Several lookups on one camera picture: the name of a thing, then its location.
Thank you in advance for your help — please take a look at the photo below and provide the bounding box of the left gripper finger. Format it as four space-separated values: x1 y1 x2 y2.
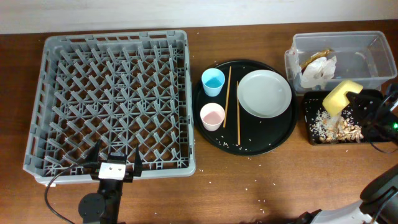
133 145 143 177
89 140 101 162

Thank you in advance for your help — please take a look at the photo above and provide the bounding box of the yellow plastic bowl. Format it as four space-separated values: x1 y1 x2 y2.
322 80 363 116

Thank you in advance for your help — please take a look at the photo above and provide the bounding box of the food scraps and rice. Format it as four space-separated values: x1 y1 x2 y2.
309 109 364 144

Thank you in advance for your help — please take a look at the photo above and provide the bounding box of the white napkin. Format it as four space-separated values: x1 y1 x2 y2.
300 56 337 88

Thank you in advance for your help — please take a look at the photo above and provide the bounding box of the gold snack wrapper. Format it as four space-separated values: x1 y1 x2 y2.
300 49 333 70

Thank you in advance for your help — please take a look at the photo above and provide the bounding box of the pink plastic cup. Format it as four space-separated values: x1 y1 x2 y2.
200 103 225 131

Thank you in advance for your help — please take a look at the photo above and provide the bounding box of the light blue plastic cup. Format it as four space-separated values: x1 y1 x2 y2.
201 68 225 97

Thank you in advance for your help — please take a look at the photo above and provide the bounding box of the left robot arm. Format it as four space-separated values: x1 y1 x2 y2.
78 141 143 223

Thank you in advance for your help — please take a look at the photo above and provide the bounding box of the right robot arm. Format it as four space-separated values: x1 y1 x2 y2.
296 80 397 223

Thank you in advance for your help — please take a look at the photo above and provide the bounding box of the black rectangular waste tray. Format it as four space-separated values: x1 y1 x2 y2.
303 90 385 145

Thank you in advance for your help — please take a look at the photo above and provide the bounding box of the clear plastic waste bin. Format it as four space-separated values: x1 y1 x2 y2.
284 31 397 95

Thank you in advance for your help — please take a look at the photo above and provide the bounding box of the grey dishwasher rack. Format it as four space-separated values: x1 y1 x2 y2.
23 30 196 185

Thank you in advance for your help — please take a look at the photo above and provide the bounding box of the grey round plate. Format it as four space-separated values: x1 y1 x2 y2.
237 70 292 118

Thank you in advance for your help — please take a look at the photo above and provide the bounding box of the right wooden chopstick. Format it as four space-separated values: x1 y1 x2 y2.
236 81 241 146

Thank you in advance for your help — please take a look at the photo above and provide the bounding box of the wooden chopstick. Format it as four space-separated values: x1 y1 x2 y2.
236 81 241 146
223 66 232 128

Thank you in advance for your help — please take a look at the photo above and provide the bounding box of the left wooden chopstick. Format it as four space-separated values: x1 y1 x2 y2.
223 66 232 128

